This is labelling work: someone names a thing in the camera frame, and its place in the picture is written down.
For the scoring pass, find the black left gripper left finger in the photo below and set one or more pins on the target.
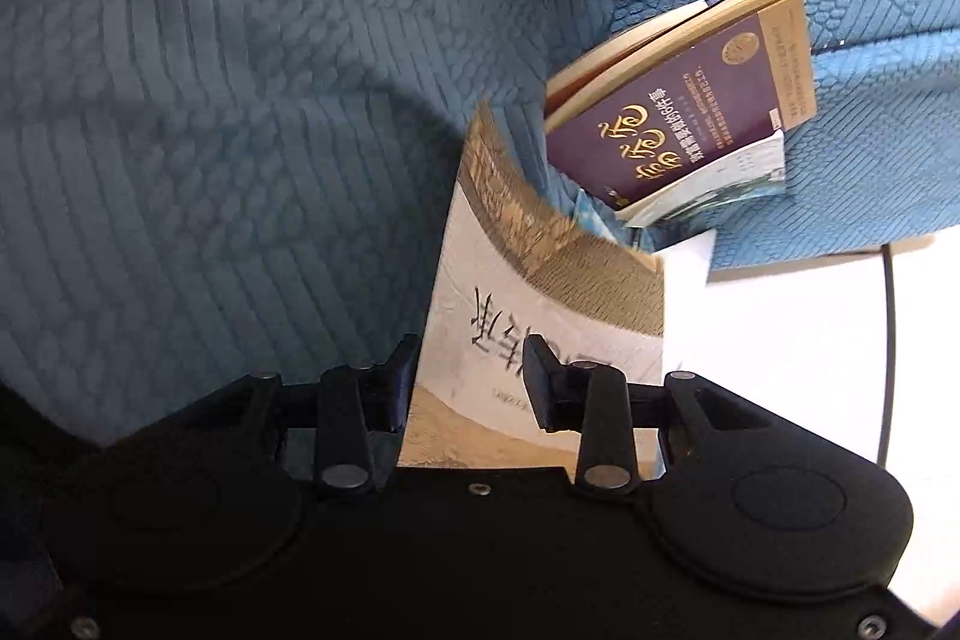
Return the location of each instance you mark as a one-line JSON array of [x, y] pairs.
[[385, 390]]

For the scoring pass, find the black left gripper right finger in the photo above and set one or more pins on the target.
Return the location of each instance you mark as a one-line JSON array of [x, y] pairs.
[[555, 390]]

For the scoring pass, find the beige book with gold pattern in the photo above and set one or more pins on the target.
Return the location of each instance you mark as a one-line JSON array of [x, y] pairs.
[[511, 266]]

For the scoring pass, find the purple and gold book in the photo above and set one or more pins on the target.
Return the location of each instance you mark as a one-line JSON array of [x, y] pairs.
[[724, 80]]

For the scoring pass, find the white postcard with building photo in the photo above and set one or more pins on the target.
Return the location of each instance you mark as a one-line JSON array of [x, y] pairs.
[[754, 171]]

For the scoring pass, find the orange edged book underneath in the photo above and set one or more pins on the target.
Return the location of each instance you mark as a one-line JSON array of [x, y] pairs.
[[595, 61]]

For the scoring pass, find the blue textured quilt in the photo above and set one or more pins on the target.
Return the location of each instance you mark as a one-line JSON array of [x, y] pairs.
[[195, 189]]

